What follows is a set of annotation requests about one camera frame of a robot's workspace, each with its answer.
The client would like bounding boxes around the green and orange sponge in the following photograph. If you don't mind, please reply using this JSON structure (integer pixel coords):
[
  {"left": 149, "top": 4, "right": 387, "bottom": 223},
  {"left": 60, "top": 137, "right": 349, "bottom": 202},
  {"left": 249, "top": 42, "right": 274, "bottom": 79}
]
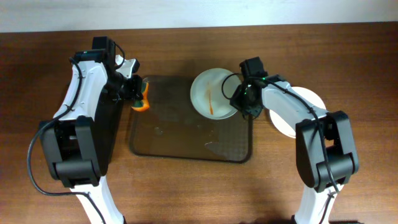
[{"left": 131, "top": 82, "right": 150, "bottom": 112}]

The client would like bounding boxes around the white plate with red streaks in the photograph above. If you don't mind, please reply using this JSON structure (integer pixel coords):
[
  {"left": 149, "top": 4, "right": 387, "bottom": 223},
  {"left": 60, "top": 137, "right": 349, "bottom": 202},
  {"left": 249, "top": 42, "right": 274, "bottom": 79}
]
[{"left": 269, "top": 86, "right": 327, "bottom": 139}]

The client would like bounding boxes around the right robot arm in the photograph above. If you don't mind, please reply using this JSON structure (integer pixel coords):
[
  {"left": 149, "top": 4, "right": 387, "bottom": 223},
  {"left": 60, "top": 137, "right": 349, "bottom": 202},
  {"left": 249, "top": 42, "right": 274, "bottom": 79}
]
[{"left": 228, "top": 57, "right": 359, "bottom": 223}]

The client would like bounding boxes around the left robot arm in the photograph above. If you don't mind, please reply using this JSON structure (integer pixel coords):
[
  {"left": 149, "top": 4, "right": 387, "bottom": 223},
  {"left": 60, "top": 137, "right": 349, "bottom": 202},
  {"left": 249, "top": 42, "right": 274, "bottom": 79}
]
[{"left": 34, "top": 37, "right": 149, "bottom": 223}]

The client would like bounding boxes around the black sponge tray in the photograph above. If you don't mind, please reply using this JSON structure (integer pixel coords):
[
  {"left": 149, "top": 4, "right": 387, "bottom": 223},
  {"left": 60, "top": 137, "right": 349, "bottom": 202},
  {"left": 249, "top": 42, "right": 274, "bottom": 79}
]
[{"left": 95, "top": 93, "right": 124, "bottom": 164}]

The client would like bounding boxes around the brown serving tray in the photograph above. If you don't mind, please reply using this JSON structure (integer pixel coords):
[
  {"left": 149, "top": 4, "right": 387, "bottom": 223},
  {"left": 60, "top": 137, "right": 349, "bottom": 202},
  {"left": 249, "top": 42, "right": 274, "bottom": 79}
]
[{"left": 129, "top": 75, "right": 252, "bottom": 164}]

